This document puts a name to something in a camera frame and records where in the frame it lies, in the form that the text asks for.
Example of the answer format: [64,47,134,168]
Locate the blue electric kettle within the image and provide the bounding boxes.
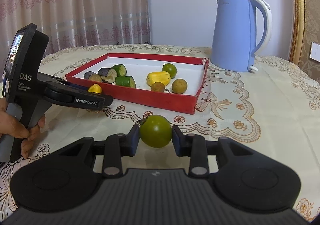
[210,0,272,72]

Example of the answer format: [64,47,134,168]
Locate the brown longan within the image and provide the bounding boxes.
[171,79,188,94]
[150,82,170,93]

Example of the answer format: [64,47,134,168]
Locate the green tomato with stem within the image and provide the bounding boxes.
[138,115,172,148]

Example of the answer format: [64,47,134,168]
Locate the red shallow cardboard box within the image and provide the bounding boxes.
[66,53,209,114]

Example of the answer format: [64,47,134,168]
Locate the person's left hand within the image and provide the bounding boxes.
[0,98,46,159]

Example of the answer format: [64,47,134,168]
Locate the green tomato back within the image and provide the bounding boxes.
[162,63,177,79]

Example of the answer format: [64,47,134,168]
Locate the pink patterned curtain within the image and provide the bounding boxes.
[1,0,151,64]

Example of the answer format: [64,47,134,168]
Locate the white wall switch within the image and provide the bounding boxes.
[310,42,320,62]

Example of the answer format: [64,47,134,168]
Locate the dark eggplant piece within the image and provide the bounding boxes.
[98,68,117,84]
[84,71,102,82]

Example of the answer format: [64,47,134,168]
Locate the brown longan front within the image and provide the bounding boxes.
[150,82,170,93]

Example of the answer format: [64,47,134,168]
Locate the yellow fruit piece small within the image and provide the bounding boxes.
[87,83,103,94]

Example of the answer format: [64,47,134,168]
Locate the gold padded headboard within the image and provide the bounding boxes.
[289,0,319,81]

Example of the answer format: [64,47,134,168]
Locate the green cucumber piece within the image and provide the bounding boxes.
[115,76,136,88]
[112,64,127,76]

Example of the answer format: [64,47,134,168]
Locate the cream embroidered tablecloth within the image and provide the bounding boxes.
[1,56,319,221]

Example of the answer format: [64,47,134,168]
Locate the brown longan back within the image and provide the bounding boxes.
[171,79,188,94]

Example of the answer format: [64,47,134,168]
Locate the yellow fruit piece large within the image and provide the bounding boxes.
[146,71,171,86]

